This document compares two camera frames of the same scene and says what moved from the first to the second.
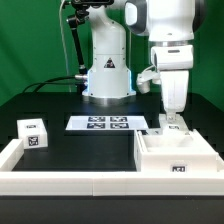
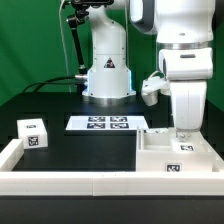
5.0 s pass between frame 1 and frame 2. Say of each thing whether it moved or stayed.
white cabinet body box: stayed
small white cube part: stayed
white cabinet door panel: moved
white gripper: moved
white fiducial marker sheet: stayed
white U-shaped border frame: stayed
